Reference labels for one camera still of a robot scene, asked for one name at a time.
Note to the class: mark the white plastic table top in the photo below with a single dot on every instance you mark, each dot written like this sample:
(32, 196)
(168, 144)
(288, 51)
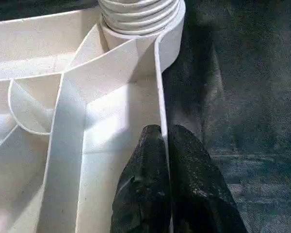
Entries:
(63, 109)

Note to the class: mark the white plastic table leg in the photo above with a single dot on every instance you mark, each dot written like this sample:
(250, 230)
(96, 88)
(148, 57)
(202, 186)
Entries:
(140, 17)

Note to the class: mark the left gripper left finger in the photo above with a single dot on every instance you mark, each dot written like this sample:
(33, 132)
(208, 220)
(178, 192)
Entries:
(143, 189)

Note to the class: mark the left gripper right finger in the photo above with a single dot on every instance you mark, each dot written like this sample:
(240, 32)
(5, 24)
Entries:
(198, 189)

